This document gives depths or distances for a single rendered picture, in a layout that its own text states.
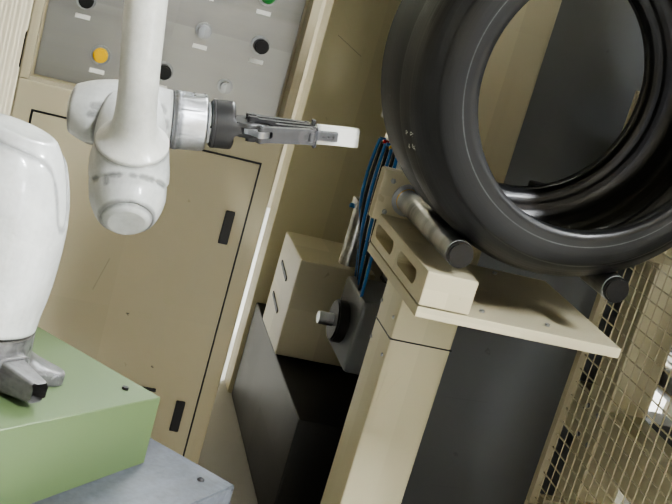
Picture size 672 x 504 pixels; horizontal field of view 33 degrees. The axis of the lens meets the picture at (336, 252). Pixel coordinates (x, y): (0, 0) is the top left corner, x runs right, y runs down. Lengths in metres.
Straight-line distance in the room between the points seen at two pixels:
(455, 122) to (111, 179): 0.52
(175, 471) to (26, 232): 0.38
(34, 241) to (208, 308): 1.28
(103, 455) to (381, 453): 1.07
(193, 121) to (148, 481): 0.59
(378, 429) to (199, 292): 0.49
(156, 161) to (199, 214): 0.83
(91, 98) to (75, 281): 0.79
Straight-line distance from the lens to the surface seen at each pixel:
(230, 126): 1.75
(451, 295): 1.84
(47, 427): 1.26
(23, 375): 1.26
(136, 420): 1.38
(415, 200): 2.06
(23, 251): 1.23
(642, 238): 1.89
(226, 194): 2.41
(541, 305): 2.08
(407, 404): 2.31
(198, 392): 2.56
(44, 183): 1.23
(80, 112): 1.73
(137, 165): 1.58
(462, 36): 1.71
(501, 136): 2.19
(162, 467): 1.44
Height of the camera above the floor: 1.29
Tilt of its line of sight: 14 degrees down
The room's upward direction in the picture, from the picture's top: 16 degrees clockwise
